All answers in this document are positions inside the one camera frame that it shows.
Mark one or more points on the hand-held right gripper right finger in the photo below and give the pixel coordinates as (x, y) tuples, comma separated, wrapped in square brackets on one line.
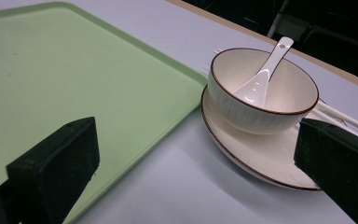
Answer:
[(338, 161)]

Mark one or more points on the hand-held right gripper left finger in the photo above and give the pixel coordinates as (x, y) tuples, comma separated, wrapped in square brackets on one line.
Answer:
[(59, 161)]

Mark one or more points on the cream bowl with brown rim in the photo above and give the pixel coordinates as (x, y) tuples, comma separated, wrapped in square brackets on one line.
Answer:
[(261, 105)]

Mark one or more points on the white ceramic spoon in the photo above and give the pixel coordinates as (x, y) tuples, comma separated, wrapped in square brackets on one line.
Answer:
[(262, 81)]

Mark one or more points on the white chopstick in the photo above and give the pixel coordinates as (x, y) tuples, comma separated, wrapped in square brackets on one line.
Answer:
[(348, 119), (329, 117)]

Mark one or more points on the cream plate with brown rim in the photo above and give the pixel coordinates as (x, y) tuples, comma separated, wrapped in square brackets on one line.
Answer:
[(261, 152)]

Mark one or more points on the green plastic tray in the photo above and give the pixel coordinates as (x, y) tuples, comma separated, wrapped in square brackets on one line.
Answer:
[(74, 77)]

